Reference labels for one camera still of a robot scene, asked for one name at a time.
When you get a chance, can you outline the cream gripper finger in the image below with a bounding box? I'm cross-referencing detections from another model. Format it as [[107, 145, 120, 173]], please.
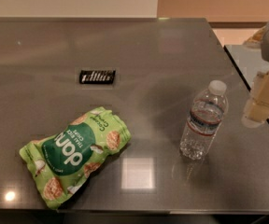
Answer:
[[242, 71, 269, 128], [243, 27, 265, 48]]

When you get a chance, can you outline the clear plastic water bottle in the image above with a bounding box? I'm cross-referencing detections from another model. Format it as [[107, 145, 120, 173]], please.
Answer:
[[179, 80, 229, 161]]

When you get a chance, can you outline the black rxbar chocolate bar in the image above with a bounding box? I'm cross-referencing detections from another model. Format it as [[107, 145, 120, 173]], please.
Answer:
[[79, 70, 116, 85]]

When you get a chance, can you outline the grey side table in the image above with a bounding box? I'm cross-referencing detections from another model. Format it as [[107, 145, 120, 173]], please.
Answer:
[[224, 45, 269, 124]]

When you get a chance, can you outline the green rice chips bag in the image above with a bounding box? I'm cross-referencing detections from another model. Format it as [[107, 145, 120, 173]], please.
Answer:
[[20, 107, 131, 209]]

